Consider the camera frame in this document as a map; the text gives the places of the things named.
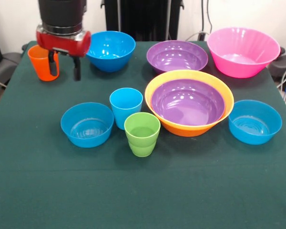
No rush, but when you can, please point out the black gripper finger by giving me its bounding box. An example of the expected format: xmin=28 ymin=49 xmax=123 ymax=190
xmin=72 ymin=56 xmax=82 ymax=82
xmin=47 ymin=50 xmax=59 ymax=77

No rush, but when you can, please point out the light blue plastic cup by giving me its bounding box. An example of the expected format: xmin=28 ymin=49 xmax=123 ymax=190
xmin=109 ymin=87 xmax=143 ymax=131

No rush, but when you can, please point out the pink plastic bowl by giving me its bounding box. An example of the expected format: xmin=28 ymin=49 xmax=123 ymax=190
xmin=206 ymin=27 xmax=281 ymax=79

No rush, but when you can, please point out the shallow blue plastic bowl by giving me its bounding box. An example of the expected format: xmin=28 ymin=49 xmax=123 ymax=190
xmin=60 ymin=102 xmax=115 ymax=148
xmin=228 ymin=99 xmax=283 ymax=146

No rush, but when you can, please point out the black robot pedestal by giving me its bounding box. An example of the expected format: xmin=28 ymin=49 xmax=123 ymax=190
xmin=101 ymin=0 xmax=184 ymax=41

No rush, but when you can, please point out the green plastic cup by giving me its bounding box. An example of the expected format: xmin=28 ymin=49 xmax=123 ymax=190
xmin=123 ymin=112 xmax=161 ymax=157

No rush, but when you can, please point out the purple plastic bowl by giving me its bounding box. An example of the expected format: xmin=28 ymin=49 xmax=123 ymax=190
xmin=146 ymin=40 xmax=209 ymax=74
xmin=151 ymin=78 xmax=226 ymax=126

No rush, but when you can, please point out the grey cable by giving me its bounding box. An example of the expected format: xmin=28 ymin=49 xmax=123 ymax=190
xmin=185 ymin=31 xmax=209 ymax=42

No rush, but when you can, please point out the orange plastic bowl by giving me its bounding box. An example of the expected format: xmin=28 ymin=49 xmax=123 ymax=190
xmin=144 ymin=69 xmax=235 ymax=138

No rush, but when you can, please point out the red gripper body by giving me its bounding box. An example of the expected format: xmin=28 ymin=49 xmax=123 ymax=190
xmin=35 ymin=23 xmax=92 ymax=58

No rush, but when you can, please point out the black rounded equipment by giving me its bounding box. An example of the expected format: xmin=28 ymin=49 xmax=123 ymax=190
xmin=268 ymin=47 xmax=286 ymax=82

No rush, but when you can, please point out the orange plastic cup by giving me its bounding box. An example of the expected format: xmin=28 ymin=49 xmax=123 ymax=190
xmin=27 ymin=45 xmax=60 ymax=82

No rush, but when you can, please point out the deep blue plastic bowl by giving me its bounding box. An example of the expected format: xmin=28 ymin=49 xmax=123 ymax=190
xmin=85 ymin=31 xmax=136 ymax=73

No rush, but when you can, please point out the dark green tablecloth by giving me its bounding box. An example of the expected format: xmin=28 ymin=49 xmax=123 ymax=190
xmin=0 ymin=40 xmax=286 ymax=229

